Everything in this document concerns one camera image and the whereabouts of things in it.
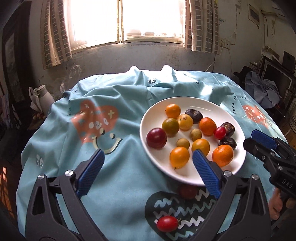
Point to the small orange tomato on plate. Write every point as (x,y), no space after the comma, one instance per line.
(172,111)

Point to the small water chestnut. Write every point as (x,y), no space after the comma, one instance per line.
(195,115)

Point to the orange round tomato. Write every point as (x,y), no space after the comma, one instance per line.
(202,145)

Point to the person's right hand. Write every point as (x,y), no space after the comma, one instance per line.
(276,204)

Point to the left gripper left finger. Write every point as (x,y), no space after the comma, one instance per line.
(44,219)

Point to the large orange mandarin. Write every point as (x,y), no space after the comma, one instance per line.
(223,155)

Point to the dark red plum tomato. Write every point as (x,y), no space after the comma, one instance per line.
(156,138)

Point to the checkered curtain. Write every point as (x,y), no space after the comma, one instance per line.
(55,44)
(202,26)

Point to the large water chestnut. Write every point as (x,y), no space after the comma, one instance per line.
(228,141)

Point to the white grey kettle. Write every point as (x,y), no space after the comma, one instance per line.
(41,99)

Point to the bright window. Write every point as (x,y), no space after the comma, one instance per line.
(94,23)

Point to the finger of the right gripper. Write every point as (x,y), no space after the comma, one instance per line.
(268,157)
(270,143)

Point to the pile of blue clothes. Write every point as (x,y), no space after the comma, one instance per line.
(264,92)

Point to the green orange tomato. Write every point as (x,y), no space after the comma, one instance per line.
(171,127)

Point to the right checkered curtain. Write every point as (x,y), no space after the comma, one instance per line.
(202,26)

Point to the left checkered curtain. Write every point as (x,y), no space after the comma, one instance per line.
(55,44)

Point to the yellow spotted fruit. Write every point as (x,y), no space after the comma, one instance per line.
(185,122)

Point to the small green kumquat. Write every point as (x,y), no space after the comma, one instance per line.
(195,134)

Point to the large orange yellow tomato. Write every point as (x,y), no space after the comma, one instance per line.
(179,157)

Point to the white oval plate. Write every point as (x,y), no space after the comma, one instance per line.
(154,117)

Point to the light blue patterned tablecloth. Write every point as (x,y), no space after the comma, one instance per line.
(130,194)

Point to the small tan kumquat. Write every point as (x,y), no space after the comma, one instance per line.
(183,142)

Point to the red cherry tomato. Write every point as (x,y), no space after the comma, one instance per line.
(188,191)
(167,224)
(220,133)

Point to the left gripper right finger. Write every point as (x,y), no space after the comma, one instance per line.
(251,218)

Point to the wall power socket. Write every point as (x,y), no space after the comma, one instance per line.
(225,44)

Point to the mandarin on plate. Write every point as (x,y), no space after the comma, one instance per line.
(207,126)

